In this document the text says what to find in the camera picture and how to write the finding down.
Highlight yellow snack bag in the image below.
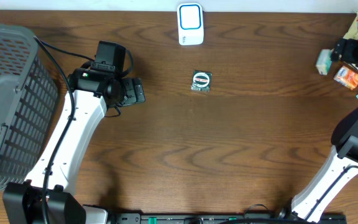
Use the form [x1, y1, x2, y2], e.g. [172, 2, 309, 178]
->
[340, 12, 358, 74]

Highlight orange small carton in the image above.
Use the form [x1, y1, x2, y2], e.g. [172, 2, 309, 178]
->
[334, 66, 358, 90]

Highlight green Kleenex tissue pack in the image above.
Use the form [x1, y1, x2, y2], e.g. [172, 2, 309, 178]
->
[316, 49, 332, 75]

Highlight black round-label packet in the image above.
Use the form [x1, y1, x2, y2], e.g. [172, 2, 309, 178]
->
[191, 70, 212, 92]

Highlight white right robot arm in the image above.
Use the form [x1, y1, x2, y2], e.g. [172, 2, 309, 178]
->
[278, 38, 358, 223]

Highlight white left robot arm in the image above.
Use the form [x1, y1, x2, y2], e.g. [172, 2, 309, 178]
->
[2, 68, 145, 223]

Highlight white barcode scanner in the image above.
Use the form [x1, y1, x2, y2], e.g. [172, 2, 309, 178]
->
[177, 2, 204, 45]

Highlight grey plastic basket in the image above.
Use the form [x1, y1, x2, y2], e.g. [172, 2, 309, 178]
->
[0, 24, 58, 190]

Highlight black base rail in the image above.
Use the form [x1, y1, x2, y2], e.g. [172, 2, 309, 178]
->
[114, 212, 347, 224]

